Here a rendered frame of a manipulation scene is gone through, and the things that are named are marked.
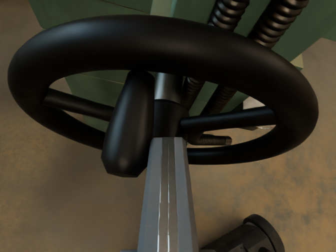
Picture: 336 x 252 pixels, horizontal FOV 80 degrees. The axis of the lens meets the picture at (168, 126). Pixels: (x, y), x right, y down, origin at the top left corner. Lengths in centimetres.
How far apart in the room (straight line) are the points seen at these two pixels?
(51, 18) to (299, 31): 35
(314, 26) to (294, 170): 124
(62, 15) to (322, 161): 152
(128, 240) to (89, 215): 20
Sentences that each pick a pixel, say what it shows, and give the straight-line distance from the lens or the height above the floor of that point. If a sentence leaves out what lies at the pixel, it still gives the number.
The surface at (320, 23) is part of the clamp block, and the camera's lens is 23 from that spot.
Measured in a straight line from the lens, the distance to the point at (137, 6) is 34.
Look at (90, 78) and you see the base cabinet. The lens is 52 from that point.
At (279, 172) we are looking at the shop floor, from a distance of 136.
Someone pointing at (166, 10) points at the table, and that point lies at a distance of 24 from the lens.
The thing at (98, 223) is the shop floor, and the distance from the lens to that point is 104.
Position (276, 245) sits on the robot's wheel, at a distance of 106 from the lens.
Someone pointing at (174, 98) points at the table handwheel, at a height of 83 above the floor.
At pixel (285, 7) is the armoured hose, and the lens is 19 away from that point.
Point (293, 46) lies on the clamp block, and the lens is 25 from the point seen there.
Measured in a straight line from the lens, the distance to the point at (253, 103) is 56.
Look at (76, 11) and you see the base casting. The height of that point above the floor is 77.
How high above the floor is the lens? 103
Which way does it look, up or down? 67 degrees down
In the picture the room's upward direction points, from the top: 34 degrees clockwise
